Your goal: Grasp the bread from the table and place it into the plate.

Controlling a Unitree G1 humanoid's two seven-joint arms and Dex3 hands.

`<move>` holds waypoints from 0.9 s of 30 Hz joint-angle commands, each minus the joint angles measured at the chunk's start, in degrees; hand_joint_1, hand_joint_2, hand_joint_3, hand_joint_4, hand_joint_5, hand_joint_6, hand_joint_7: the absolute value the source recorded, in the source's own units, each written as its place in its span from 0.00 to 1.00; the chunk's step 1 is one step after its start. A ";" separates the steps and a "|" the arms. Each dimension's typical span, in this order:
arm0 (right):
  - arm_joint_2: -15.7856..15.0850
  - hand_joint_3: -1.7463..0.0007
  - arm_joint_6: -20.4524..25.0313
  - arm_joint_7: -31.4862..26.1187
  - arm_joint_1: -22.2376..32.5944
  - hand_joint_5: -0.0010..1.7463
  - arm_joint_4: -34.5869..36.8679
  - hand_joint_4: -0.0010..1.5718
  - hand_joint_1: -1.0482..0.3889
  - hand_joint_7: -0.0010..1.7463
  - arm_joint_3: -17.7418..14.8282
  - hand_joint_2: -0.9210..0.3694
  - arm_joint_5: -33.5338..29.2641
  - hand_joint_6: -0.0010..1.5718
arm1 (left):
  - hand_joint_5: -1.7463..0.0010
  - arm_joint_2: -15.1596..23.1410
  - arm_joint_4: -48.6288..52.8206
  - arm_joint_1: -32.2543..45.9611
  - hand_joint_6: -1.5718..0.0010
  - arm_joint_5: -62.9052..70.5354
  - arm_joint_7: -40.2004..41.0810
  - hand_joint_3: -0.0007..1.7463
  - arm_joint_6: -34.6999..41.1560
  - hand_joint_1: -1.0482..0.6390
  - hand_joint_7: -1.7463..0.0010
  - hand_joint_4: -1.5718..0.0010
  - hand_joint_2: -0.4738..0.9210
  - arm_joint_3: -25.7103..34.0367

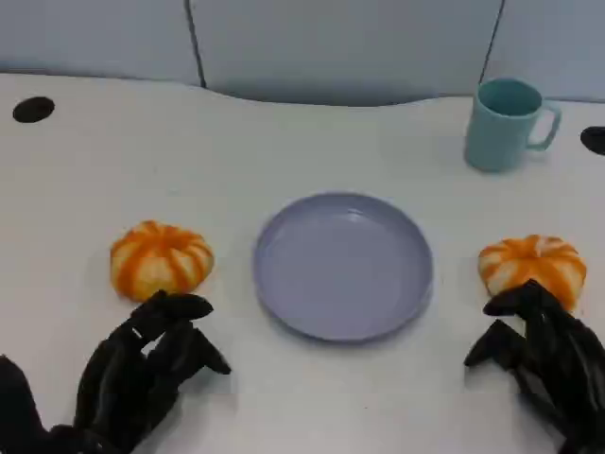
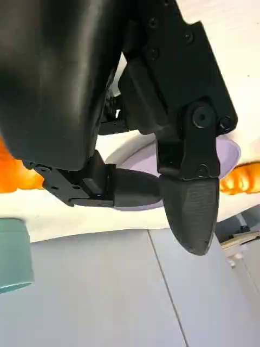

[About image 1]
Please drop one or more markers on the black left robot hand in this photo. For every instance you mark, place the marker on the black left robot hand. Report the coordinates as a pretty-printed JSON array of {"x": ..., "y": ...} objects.
[{"x": 118, "y": 378}]

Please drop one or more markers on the pale green mug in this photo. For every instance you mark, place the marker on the pale green mug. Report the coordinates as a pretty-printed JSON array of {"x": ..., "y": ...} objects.
[{"x": 496, "y": 137}]

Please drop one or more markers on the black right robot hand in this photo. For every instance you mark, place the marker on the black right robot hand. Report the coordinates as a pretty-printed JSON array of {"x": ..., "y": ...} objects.
[{"x": 567, "y": 369}]

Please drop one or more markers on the lilac plate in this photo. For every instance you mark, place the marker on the lilac plate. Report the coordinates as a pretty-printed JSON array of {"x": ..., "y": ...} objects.
[{"x": 342, "y": 267}]

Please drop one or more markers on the grey partition panel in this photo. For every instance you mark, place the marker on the grey partition panel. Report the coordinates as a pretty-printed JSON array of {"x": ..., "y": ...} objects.
[
  {"x": 558, "y": 38},
  {"x": 340, "y": 47},
  {"x": 94, "y": 33}
]

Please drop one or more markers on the orange white toy bread roll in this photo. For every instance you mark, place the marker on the orange white toy bread roll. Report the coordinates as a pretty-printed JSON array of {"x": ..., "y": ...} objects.
[
  {"x": 531, "y": 262},
  {"x": 160, "y": 257}
]

